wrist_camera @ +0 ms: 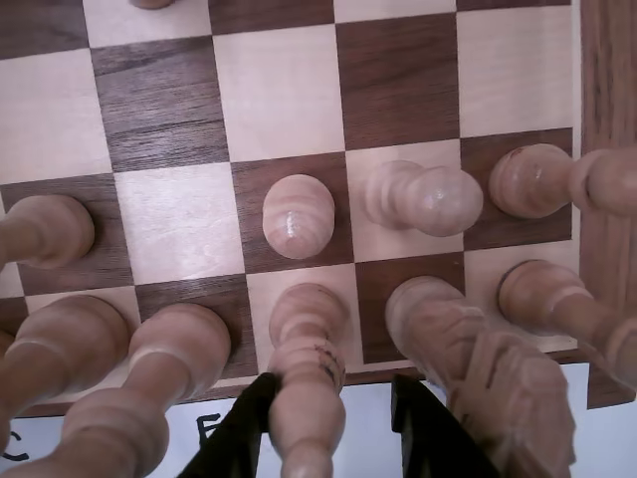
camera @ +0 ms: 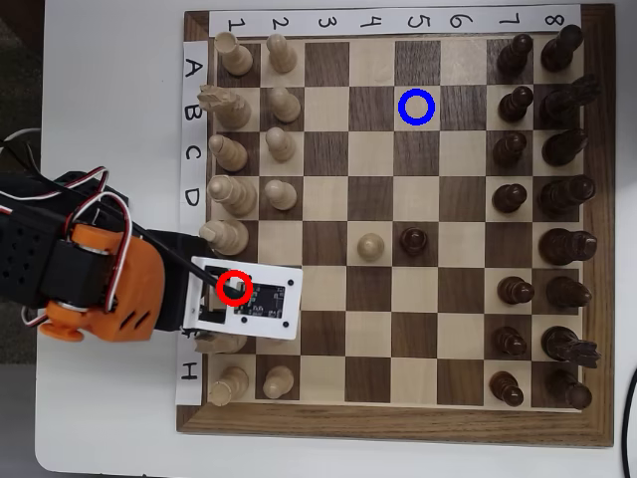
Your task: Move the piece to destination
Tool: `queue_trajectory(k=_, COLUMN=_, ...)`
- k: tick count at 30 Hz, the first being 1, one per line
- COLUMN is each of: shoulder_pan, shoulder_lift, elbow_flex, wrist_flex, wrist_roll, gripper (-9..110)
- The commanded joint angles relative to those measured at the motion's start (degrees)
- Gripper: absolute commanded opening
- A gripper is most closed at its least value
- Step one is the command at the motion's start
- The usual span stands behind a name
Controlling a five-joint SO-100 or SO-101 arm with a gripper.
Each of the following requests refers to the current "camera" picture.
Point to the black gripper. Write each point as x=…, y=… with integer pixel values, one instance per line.
x=175, y=242

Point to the light wooden bishop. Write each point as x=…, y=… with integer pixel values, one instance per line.
x=243, y=288
x=230, y=154

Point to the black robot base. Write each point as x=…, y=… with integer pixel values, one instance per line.
x=113, y=195

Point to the light wooden knight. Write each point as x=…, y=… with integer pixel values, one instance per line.
x=231, y=109
x=219, y=343

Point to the light wooden king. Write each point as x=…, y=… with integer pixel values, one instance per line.
x=229, y=238

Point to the light wooden rook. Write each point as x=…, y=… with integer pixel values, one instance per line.
x=234, y=57
x=230, y=384

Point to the light wooden queen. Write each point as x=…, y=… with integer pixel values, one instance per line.
x=236, y=196

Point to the light wooden pawn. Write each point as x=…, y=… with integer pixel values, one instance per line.
x=282, y=55
x=370, y=246
x=280, y=144
x=287, y=107
x=277, y=382
x=281, y=195

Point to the lettered white paper strip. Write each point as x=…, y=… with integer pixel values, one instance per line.
x=195, y=174

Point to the wooden chessboard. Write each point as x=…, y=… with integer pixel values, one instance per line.
x=323, y=423

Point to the dark wooden pawn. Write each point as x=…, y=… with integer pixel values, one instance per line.
x=515, y=291
x=413, y=240
x=515, y=105
x=508, y=199
x=508, y=149
x=509, y=341
x=505, y=388
x=513, y=55

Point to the dark wooden bishop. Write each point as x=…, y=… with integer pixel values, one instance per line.
x=562, y=148
x=567, y=293

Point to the dark wooden king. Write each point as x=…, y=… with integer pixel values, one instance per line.
x=565, y=246

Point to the dark wooden knight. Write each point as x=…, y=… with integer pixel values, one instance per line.
x=565, y=343
x=562, y=104

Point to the dark wooden queen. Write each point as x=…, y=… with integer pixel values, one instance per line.
x=565, y=195

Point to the dark wooden rook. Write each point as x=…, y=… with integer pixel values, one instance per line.
x=567, y=391
x=560, y=50

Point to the numbered white paper strip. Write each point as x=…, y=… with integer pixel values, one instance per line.
x=571, y=14

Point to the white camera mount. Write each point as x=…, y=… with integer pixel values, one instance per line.
x=291, y=299

